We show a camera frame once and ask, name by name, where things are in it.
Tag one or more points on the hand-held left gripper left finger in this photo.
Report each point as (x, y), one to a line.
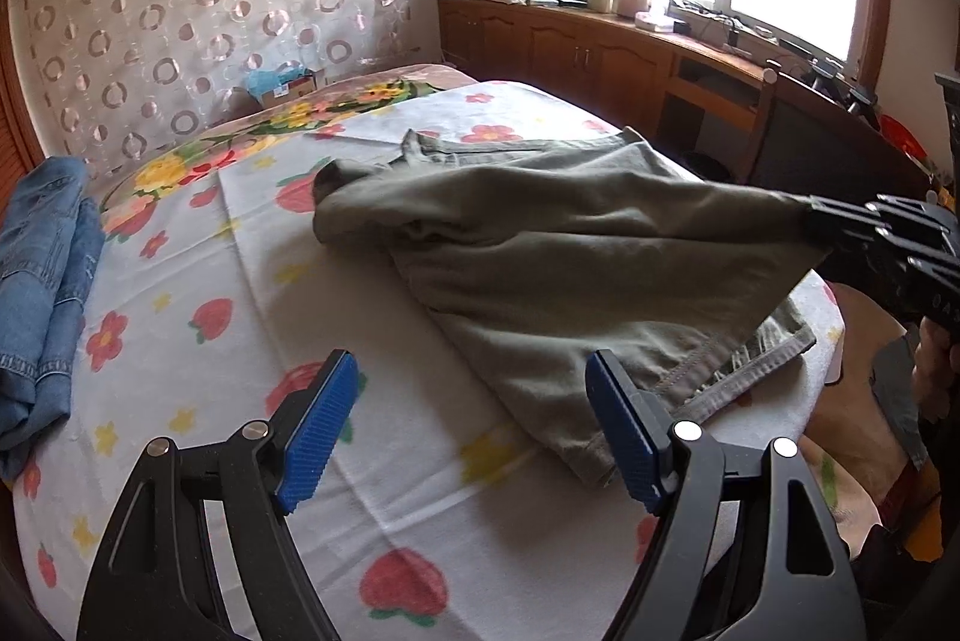
(319, 432)

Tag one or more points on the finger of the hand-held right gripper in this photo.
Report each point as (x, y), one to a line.
(892, 273)
(847, 217)

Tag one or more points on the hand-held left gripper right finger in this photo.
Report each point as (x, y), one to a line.
(619, 425)

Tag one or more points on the olive green pants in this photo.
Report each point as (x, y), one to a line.
(562, 251)

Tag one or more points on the person's right hand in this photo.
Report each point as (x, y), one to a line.
(937, 363)

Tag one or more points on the dark wooden chair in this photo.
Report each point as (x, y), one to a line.
(810, 146)

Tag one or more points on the red object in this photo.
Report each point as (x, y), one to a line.
(904, 137)

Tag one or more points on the strawberry printed white blanket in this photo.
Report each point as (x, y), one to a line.
(225, 386)

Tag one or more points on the black device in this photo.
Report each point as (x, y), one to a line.
(840, 82)

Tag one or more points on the white tissue pack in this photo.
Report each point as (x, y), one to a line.
(652, 20)

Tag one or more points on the blue denim jeans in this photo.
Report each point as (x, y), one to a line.
(37, 281)

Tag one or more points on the wooden cabinet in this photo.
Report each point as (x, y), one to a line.
(570, 48)

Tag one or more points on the small cardboard box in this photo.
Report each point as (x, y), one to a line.
(304, 86)

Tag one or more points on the blue plastic bag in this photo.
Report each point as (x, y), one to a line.
(270, 78)

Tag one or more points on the wooden headboard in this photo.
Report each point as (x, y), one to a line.
(15, 108)

